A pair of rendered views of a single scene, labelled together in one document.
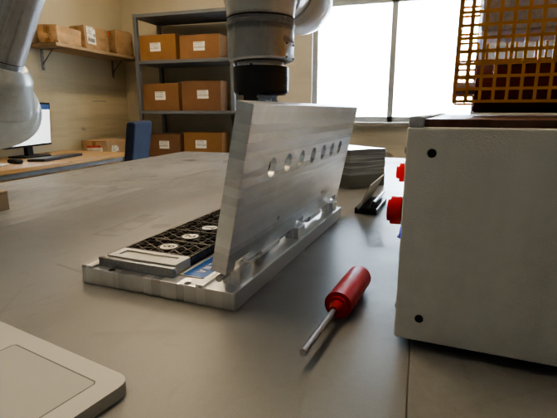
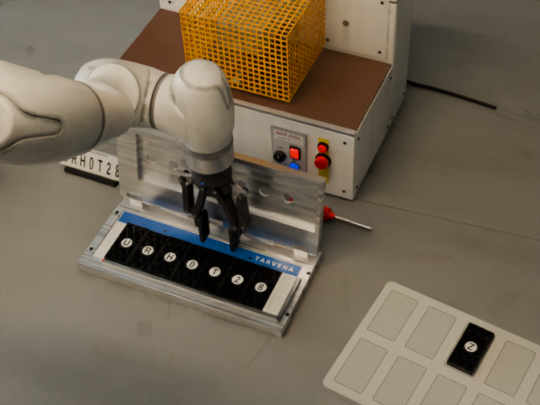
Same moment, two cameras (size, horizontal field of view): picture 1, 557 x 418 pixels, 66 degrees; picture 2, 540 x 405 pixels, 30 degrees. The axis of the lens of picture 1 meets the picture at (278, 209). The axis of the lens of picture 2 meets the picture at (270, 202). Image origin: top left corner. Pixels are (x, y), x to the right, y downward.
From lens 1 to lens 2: 1.94 m
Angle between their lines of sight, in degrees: 78
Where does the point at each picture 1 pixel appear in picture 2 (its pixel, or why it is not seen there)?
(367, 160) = not seen: outside the picture
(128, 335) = (348, 296)
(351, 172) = not seen: outside the picture
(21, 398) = (402, 308)
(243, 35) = (230, 154)
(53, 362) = (380, 308)
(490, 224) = (365, 142)
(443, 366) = (367, 191)
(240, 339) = (349, 254)
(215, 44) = not seen: outside the picture
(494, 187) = (366, 132)
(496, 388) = (380, 181)
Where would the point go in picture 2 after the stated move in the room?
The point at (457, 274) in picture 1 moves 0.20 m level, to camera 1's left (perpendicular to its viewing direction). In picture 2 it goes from (361, 163) to (365, 238)
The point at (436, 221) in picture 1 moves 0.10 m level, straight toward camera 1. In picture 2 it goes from (358, 155) to (406, 167)
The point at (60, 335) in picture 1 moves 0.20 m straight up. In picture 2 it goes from (349, 322) to (350, 255)
